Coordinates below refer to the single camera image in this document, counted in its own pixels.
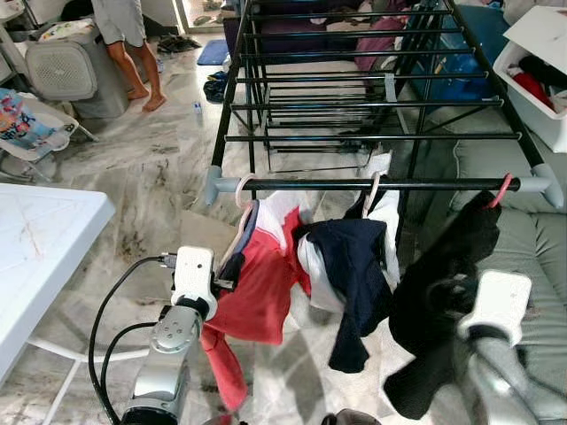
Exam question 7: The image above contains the black garment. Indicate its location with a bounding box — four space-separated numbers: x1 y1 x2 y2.
383 189 504 421

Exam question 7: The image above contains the red plastic hanger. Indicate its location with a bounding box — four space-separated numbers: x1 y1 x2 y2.
487 172 515 210

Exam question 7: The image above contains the pale pink hanger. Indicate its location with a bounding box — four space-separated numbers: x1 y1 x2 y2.
232 173 267 271

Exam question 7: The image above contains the white hanger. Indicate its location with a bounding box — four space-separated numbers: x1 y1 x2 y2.
363 171 384 218

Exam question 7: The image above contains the grey green leather sofa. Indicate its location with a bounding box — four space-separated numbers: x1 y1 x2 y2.
432 133 567 425

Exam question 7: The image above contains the black metal drying rack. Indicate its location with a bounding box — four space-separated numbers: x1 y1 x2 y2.
204 0 565 209

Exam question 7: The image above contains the navy and white garment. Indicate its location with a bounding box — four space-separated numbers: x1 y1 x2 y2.
294 168 402 375

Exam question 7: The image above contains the small white hanging cloth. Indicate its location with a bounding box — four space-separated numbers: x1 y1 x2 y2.
359 151 393 178

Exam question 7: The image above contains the silver robot right leg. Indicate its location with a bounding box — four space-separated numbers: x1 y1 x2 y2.
322 409 384 425

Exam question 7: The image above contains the pale plastic table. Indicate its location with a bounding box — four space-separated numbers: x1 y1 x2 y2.
0 182 153 425

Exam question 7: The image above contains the dark cloth heap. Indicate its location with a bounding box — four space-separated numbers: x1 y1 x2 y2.
202 71 231 104

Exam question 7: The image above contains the white storage box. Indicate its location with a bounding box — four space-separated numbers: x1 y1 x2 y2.
492 4 567 153

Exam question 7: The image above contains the blue floor mat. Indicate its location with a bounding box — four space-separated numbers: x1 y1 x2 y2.
196 38 230 67

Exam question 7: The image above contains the blue storage bin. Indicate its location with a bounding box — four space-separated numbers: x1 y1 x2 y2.
430 4 508 103

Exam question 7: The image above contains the baby bouncer seat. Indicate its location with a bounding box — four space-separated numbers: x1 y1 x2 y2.
0 87 100 184

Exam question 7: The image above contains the grey air appliance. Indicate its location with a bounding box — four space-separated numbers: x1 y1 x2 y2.
24 19 130 120

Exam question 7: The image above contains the adult person in grey shorts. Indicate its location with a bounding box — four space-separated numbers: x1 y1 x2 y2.
91 0 169 113

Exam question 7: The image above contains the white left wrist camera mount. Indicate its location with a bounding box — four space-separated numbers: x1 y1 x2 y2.
171 246 219 308

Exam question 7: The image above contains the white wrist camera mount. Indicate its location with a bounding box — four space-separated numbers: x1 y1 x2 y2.
171 246 219 308
458 270 533 348

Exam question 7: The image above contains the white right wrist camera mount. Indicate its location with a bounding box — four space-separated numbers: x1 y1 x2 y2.
458 270 533 348

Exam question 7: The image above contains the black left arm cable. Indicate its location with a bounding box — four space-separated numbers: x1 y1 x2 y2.
87 254 178 424

